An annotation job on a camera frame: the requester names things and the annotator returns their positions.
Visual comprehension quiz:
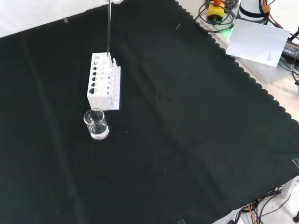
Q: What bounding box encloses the clear glass rod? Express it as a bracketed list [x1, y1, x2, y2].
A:
[106, 0, 113, 58]

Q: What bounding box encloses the white test tube rack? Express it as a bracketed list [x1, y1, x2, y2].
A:
[86, 52, 122, 112]

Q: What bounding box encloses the clear glass beaker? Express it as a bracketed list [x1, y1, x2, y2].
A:
[83, 108, 110, 140]

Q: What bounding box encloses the yellow stop button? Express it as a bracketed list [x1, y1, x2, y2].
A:
[207, 0, 226, 23]

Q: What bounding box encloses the black cloth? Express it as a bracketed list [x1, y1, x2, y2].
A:
[0, 0, 299, 224]

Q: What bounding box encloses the pale board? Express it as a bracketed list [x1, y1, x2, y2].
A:
[226, 18, 291, 68]

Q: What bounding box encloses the black power adapter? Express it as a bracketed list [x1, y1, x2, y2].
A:
[280, 39, 299, 63]

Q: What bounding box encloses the white bench leg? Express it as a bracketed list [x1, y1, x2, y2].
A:
[281, 176, 299, 199]

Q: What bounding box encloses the black coiled cable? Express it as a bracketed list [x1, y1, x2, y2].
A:
[195, 0, 237, 33]

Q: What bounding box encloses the orange cable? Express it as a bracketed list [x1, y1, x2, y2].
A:
[247, 202, 258, 224]

